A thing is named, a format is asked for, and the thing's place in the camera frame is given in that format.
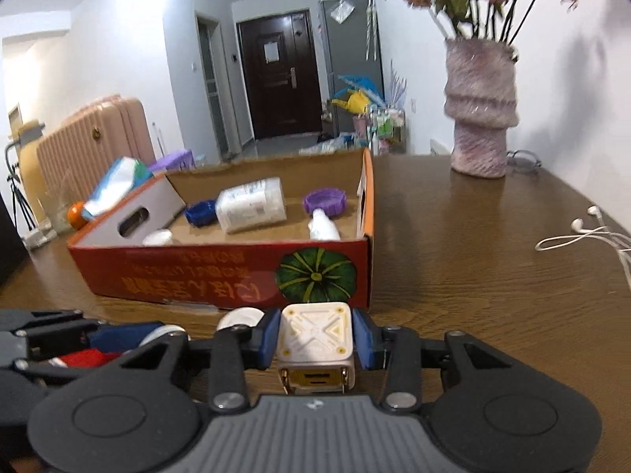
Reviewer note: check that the interior door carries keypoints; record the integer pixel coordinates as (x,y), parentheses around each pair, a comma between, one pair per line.
(212,88)

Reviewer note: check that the white storage rack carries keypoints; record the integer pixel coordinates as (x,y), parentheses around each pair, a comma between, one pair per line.
(384,130)

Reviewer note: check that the pink ribbed suitcase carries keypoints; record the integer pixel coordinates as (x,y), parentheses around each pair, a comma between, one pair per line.
(98,138)

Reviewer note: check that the white labelled bottle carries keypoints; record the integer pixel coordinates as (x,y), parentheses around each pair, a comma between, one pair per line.
(251,204)

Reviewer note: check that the blue plastic frame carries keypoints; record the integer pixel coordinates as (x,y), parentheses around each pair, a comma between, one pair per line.
(362,83)

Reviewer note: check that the yellow thermos bottle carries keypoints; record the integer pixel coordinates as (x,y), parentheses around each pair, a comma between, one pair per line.
(29,177)

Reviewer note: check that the clear glass cup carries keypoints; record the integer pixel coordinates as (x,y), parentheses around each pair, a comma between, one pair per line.
(59,217)

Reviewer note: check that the black eyeglasses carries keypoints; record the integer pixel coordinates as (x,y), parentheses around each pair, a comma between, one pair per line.
(530,156)

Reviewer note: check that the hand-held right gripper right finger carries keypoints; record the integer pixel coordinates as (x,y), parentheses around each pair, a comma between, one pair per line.
(367,342)

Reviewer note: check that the yellow watering can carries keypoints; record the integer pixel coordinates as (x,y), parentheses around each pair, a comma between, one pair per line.
(357,102)

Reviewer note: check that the clear plastic bag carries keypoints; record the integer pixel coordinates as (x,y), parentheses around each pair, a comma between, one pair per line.
(341,11)

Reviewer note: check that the grey fridge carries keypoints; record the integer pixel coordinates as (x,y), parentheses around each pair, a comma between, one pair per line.
(355,59)

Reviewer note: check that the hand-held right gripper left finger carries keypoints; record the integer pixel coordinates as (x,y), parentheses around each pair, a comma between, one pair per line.
(266,340)

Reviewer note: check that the black tripod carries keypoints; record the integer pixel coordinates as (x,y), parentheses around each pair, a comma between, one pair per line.
(19,197)

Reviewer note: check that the dark brown entrance door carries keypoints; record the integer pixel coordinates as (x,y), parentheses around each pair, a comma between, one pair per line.
(276,83)

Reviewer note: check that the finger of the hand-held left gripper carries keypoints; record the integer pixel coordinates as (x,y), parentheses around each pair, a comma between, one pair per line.
(118,337)
(49,373)

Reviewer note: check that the blue bottle cap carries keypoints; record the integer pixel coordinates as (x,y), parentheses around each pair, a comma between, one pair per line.
(199,213)

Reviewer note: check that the orange fruit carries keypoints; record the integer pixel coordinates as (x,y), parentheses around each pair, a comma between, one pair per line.
(76,216)

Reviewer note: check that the red cardboard box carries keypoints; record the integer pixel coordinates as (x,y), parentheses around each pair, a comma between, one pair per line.
(197,281)

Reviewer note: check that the blue tissue pack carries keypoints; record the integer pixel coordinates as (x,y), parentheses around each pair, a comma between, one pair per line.
(118,182)

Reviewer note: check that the white cube charger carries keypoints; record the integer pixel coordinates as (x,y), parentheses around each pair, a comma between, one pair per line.
(315,335)

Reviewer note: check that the purple plastic stool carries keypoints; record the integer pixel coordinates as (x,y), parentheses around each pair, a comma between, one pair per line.
(172,161)

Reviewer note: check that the purple dried grass bundle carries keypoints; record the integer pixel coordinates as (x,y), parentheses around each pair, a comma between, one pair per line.
(398,86)

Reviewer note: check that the pink ceramic vase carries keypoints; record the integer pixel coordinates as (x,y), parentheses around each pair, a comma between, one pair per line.
(480,108)

